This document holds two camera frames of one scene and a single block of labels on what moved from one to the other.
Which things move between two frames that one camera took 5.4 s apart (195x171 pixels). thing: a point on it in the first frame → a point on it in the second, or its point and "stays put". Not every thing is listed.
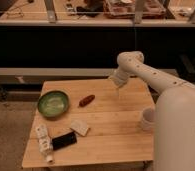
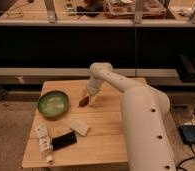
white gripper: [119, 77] → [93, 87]
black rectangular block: [64, 141] stays put
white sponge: [79, 126] stays put
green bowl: [53, 103] stays put
